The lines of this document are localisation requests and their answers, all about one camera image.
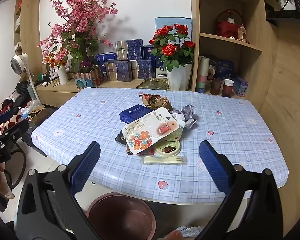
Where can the crumpled grey white wrapper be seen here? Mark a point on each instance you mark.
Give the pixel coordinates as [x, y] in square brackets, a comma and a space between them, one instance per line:
[188, 116]

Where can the red rose plant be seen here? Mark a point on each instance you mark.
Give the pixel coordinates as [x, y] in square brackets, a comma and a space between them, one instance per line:
[173, 47]

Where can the white angular flower pot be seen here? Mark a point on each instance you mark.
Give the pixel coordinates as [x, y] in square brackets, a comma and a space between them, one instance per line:
[178, 78]

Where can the dark blue picture box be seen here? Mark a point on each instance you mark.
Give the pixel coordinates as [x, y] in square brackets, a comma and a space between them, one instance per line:
[223, 68]

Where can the white dessert cup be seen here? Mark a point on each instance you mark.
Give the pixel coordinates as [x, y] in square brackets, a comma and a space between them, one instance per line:
[177, 135]

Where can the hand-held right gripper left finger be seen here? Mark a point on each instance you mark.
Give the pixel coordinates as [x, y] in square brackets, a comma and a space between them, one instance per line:
[86, 166]

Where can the pile of clothes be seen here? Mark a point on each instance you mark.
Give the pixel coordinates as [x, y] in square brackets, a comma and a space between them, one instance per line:
[22, 92]

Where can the row of small bottles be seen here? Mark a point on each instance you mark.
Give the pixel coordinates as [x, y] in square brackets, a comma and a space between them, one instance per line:
[53, 80]

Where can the light blue board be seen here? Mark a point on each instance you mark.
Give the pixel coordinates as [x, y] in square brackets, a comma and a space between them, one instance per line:
[165, 22]

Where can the wooden shelf unit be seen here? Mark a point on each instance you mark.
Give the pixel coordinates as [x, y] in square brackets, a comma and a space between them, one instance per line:
[255, 62]

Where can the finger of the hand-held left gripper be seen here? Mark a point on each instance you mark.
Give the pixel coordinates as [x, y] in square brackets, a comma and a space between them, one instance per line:
[3, 117]
[15, 131]

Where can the red paper cup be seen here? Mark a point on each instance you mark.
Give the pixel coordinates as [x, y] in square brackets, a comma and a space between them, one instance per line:
[227, 88]

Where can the black packet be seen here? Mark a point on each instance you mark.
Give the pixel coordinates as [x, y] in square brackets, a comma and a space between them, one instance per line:
[121, 138]

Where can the red teapot basket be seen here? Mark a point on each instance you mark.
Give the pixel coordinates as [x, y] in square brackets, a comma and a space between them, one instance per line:
[227, 28]

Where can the orange artificial flowers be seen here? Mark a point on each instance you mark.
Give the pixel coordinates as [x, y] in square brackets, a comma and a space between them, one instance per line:
[52, 59]

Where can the pink blossom plant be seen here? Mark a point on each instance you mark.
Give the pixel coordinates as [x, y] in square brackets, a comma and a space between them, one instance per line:
[77, 17]

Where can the striped teal patterned box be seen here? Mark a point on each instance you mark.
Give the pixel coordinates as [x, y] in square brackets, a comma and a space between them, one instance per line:
[88, 81]

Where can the brown cup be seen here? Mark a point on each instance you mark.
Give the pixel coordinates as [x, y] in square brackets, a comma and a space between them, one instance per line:
[216, 87]

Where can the crumpled brown red wrapper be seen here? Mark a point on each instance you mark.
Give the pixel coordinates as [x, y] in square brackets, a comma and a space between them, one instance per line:
[157, 101]

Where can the dark blue tall box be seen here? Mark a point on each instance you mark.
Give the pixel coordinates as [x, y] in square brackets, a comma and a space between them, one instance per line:
[148, 53]

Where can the small white plant pot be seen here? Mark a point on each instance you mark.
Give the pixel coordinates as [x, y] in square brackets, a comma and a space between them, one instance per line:
[289, 4]

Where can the brown plastic waste bin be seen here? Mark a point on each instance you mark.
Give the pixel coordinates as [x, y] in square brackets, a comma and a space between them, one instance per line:
[120, 217]

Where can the white standing fan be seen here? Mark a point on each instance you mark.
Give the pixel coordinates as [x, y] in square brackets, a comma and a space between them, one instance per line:
[18, 63]

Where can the gold blue gift box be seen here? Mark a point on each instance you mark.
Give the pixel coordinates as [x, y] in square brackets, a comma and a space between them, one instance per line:
[128, 50]
[141, 69]
[118, 71]

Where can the blue white emblem box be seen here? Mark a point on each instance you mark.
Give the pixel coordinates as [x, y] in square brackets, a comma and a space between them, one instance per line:
[160, 71]

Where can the wooden wall shelf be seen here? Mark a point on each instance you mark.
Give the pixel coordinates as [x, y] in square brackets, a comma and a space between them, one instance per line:
[28, 30]

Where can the cardboard box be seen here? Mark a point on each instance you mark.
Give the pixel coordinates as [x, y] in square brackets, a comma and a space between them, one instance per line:
[38, 112]

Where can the black counter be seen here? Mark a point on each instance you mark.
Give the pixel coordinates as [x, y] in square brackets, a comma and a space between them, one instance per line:
[287, 18]

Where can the glass perfume bottle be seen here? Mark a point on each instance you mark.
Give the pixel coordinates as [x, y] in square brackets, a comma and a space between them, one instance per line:
[242, 34]

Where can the white floral blister card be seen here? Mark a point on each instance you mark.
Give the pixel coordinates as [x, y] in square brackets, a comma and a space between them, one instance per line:
[145, 135]

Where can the wooden sideboard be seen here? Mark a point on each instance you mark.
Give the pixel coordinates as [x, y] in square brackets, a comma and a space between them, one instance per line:
[90, 93]

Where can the dark red packet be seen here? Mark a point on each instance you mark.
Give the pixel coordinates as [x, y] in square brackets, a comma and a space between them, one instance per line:
[136, 152]

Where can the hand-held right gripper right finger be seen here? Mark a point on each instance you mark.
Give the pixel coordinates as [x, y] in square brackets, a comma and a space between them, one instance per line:
[213, 166]

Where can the person's left hand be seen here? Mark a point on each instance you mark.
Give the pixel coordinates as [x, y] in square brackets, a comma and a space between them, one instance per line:
[1, 182]

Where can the stack of pastel cups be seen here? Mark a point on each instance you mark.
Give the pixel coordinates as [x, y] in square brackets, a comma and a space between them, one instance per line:
[202, 76]

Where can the dark blue paper carton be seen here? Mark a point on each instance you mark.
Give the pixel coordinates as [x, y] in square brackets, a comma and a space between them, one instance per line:
[135, 113]

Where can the dark blue flat box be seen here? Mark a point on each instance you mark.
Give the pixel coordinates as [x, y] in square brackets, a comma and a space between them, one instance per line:
[106, 58]

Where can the white ribbed vase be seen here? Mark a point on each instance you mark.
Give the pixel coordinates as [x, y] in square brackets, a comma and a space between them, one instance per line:
[62, 76]

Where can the clear plastic spoon packet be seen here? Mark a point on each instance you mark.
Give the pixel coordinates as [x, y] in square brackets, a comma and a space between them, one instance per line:
[162, 160]

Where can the small blue box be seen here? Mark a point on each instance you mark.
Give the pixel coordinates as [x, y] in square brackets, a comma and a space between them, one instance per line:
[240, 87]

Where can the person's leg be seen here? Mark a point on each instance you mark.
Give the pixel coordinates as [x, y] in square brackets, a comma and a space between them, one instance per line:
[174, 235]

